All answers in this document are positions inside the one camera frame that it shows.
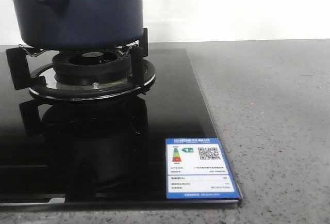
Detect dark blue cooking pot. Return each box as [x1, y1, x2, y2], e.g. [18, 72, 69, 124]
[13, 0, 143, 50]

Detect right burner with pot support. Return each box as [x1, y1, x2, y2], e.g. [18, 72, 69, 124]
[5, 28, 156, 102]

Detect blue white energy label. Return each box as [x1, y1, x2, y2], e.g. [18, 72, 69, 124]
[166, 138, 240, 200]

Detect black glass gas stove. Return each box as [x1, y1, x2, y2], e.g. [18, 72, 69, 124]
[1, 49, 242, 209]

